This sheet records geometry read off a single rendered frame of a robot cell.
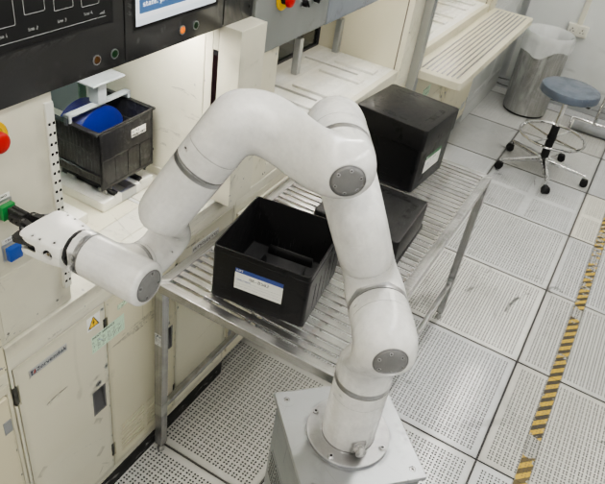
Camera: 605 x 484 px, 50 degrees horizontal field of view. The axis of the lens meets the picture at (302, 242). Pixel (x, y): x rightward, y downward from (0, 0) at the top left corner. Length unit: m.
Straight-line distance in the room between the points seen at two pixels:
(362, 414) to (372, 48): 2.12
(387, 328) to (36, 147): 0.75
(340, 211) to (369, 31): 2.15
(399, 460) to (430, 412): 1.15
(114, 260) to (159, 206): 0.15
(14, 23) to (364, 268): 0.72
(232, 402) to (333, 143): 1.72
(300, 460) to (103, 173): 0.92
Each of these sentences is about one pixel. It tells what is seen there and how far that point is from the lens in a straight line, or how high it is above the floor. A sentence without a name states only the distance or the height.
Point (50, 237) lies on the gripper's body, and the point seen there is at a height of 1.22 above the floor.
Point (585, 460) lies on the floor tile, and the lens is 2.79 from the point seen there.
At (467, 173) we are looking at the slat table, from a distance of 2.62.
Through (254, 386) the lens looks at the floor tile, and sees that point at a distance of 2.58.
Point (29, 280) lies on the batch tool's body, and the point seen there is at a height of 1.00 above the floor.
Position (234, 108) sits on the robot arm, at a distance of 0.96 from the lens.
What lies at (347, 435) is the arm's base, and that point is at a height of 0.83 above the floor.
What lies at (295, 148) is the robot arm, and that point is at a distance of 0.94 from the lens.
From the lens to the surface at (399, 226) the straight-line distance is 2.01.
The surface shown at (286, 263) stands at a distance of 1.91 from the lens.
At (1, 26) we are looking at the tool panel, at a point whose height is 1.54.
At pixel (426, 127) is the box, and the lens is 2.30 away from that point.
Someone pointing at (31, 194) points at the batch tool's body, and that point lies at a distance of 1.39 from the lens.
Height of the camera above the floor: 1.96
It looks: 36 degrees down
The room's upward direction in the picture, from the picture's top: 10 degrees clockwise
